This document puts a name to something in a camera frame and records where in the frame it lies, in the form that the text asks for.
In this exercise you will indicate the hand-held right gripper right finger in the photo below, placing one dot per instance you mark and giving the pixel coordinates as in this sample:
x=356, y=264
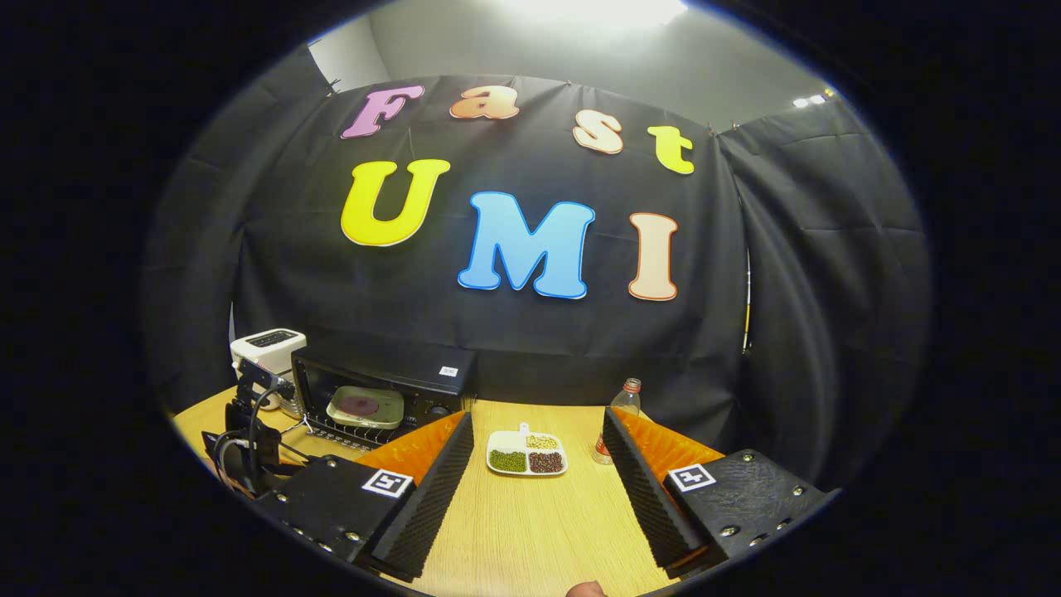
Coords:
x=651, y=506

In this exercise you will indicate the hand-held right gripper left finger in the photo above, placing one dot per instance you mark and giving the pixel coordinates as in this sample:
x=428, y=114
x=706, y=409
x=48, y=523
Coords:
x=423, y=510

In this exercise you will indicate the cream square food plate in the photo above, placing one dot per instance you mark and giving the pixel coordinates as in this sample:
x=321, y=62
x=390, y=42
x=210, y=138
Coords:
x=390, y=414

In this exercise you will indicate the pink round food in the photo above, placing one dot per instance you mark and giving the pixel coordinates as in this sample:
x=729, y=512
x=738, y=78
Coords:
x=359, y=405

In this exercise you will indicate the white divided bean dish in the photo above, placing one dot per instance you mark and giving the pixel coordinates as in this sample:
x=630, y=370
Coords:
x=530, y=452

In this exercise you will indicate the black electric oven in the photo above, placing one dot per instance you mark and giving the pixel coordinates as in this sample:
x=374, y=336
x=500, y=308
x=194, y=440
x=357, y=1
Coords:
x=390, y=361

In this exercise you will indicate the white toaster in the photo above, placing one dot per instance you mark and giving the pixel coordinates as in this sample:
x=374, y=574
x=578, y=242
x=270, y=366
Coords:
x=269, y=340

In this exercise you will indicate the clear red label water bottle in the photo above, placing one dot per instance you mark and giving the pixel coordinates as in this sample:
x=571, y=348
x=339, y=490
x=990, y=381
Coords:
x=626, y=402

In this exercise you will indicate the black backdrop cloth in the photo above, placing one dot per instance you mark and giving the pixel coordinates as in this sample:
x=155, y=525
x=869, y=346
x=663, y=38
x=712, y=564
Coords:
x=497, y=332

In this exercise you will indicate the yellow pole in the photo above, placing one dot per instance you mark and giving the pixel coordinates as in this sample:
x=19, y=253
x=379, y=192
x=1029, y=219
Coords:
x=748, y=327

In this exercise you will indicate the small ceiling light panel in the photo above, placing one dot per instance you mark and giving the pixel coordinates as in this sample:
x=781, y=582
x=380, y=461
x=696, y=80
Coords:
x=810, y=100

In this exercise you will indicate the large ceiling light panel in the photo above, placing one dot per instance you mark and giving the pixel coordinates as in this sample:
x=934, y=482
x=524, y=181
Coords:
x=597, y=10

